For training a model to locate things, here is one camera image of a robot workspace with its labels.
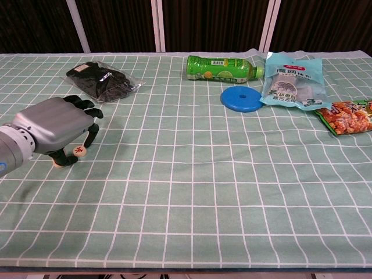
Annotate green drink bottle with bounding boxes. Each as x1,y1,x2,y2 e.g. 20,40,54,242
186,55,266,83

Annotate green checked tablecloth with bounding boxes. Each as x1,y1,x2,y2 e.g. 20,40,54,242
0,49,372,270

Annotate white partition frame post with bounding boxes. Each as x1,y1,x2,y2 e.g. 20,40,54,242
65,0,91,53
259,0,276,53
150,0,166,53

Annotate orange green snack bag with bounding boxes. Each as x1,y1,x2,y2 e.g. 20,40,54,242
313,99,372,137

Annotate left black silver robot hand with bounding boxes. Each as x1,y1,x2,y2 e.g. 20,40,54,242
13,95,104,168

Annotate black items in clear bag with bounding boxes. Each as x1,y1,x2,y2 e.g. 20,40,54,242
65,61,146,103

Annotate blue round plastic disc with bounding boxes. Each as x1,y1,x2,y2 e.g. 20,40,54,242
220,86,264,113

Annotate light blue snack pouch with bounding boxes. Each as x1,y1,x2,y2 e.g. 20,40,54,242
259,51,334,110

